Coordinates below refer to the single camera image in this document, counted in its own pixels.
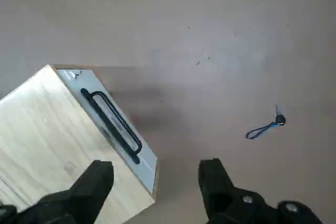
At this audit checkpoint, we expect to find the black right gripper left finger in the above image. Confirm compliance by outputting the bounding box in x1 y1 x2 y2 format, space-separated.
0 159 115 224

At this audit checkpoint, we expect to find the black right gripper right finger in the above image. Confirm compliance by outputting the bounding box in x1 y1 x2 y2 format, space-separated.
198 157 324 224

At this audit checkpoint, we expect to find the key with blue lanyard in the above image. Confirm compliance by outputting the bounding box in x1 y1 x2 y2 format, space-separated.
245 104 287 141

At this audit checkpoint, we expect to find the wooden drawer box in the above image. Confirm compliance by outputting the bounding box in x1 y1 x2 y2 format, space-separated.
0 63 160 224

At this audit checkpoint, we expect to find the black drawer handle bar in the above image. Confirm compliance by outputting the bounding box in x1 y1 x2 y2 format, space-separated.
80 87 143 166

